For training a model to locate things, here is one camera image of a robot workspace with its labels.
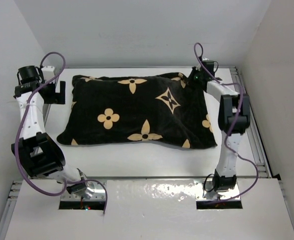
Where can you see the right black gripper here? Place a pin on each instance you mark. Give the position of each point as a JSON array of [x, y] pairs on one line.
[[190, 79]]

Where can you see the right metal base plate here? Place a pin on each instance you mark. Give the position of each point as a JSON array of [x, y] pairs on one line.
[[204, 194]]

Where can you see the aluminium table frame rail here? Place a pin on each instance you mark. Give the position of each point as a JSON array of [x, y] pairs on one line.
[[253, 134]]

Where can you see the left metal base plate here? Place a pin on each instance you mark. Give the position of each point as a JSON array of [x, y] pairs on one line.
[[89, 192]]

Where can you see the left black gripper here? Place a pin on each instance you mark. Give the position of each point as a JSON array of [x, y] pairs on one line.
[[55, 98]]

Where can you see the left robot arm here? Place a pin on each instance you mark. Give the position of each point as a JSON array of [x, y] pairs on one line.
[[37, 155]]

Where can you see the metal base plate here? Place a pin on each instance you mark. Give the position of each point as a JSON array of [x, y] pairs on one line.
[[204, 194], [89, 192]]

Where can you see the black pillowcase with beige flowers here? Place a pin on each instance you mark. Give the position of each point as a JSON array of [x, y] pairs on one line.
[[130, 109]]

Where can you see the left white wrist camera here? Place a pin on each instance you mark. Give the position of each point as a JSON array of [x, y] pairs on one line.
[[48, 72]]

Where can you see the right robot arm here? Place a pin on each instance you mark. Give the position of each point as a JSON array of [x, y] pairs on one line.
[[233, 121]]

